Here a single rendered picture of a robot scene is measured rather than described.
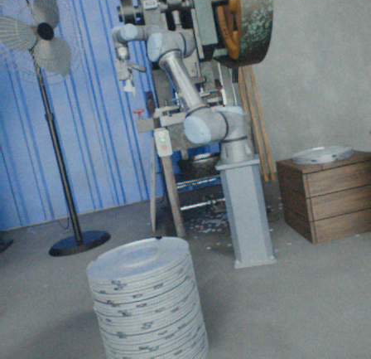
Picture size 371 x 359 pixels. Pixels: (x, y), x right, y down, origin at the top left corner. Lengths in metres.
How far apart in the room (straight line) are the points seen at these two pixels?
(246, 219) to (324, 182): 0.40
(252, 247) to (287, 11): 2.70
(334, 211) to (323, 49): 2.41
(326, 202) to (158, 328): 1.03
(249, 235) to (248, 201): 0.14
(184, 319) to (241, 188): 0.70
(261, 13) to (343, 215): 1.12
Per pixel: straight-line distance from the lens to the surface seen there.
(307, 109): 3.88
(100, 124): 3.52
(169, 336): 1.10
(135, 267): 1.08
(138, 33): 2.11
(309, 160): 1.91
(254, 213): 1.64
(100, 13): 3.65
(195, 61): 2.36
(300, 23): 3.95
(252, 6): 2.18
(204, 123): 1.52
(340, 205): 1.84
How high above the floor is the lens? 0.67
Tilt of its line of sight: 8 degrees down
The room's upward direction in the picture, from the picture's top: 11 degrees counter-clockwise
